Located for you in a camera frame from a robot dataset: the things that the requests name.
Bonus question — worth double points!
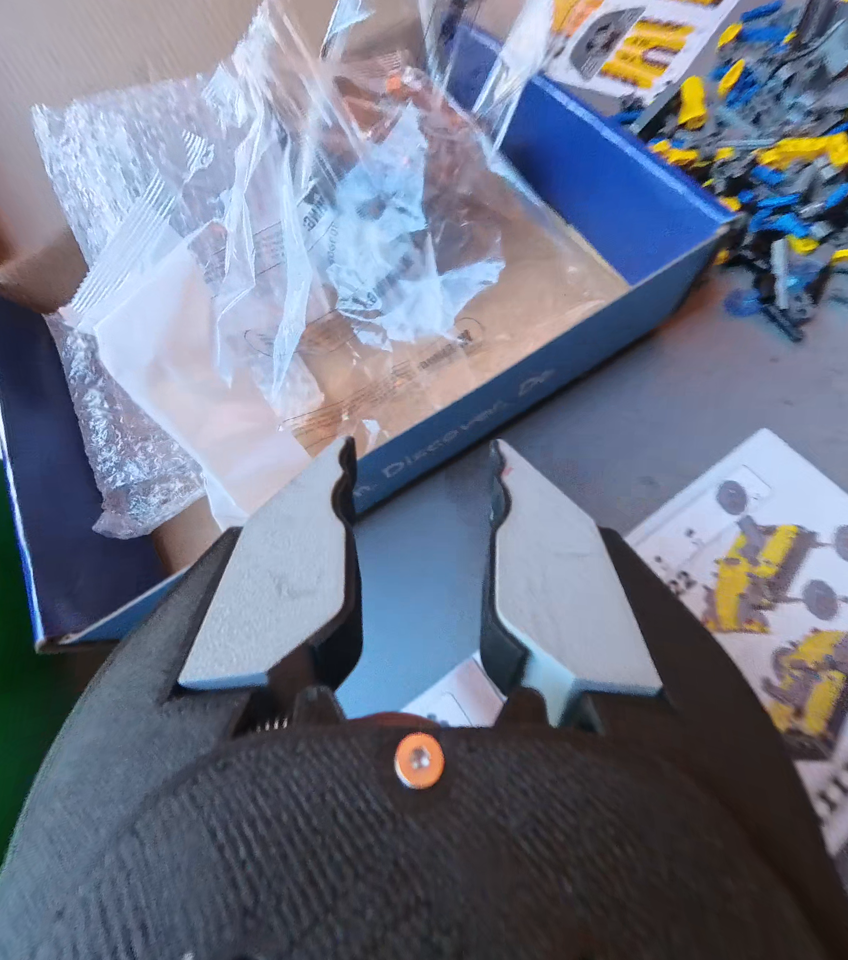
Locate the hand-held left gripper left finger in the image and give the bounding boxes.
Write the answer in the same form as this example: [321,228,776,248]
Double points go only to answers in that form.
[178,437,365,693]

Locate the bubble wrap sheet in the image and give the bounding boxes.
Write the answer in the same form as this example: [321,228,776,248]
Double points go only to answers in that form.
[30,97,207,541]

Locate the clear plastic bags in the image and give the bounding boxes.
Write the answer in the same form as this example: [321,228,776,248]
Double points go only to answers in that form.
[86,0,635,526]

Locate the pile of small building pieces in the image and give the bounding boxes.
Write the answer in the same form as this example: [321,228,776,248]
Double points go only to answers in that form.
[615,0,848,345]

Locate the grey desk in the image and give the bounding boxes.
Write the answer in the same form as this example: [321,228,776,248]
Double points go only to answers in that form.
[334,247,848,960]

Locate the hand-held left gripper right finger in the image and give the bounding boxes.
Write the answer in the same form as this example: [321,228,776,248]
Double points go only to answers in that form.
[478,438,665,727]

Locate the yellow sticker sheet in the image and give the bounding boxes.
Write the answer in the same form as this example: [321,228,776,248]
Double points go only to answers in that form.
[544,0,741,100]

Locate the instruction booklet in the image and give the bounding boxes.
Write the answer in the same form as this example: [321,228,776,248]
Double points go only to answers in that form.
[401,427,848,858]

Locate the blue cardboard kit box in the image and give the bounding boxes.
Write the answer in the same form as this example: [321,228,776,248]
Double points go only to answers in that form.
[0,0,741,655]

